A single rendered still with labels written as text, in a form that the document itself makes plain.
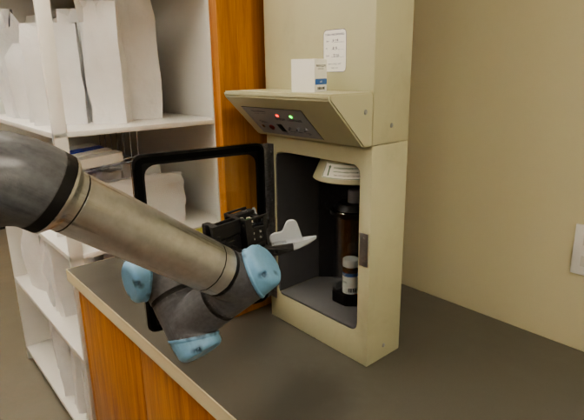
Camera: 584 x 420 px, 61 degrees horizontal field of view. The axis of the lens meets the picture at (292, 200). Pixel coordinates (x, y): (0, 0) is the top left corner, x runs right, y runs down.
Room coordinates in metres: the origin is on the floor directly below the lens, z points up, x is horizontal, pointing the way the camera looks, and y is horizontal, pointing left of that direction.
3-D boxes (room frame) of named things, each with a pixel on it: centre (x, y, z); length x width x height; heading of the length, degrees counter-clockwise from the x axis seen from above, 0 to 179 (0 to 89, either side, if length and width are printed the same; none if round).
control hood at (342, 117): (1.00, 0.00, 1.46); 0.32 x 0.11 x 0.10; 41
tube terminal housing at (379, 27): (1.12, -0.14, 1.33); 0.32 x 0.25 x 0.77; 41
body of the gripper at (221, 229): (0.88, 0.11, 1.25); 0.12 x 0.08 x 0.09; 131
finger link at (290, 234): (0.89, 0.00, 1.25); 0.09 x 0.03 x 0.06; 95
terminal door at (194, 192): (1.06, 0.19, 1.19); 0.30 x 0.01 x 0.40; 121
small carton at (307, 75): (0.96, -0.04, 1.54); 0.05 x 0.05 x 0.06; 60
